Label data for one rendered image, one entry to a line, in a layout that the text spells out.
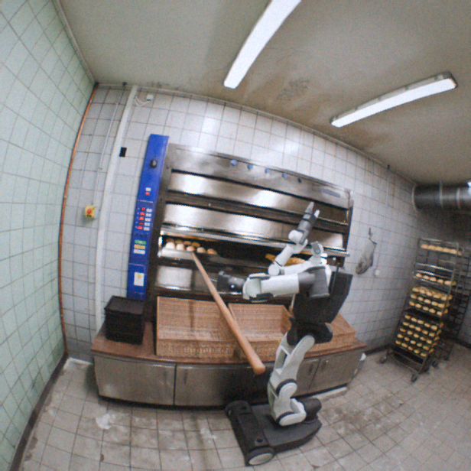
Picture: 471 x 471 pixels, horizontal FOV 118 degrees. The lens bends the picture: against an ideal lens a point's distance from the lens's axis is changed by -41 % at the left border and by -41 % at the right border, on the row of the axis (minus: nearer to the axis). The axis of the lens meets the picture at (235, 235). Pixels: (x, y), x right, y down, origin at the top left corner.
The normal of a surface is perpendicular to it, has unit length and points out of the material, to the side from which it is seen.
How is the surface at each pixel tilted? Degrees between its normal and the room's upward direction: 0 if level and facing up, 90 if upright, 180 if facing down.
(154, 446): 0
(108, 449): 0
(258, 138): 90
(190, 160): 90
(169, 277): 70
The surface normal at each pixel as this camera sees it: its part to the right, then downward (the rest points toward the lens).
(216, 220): 0.31, -0.24
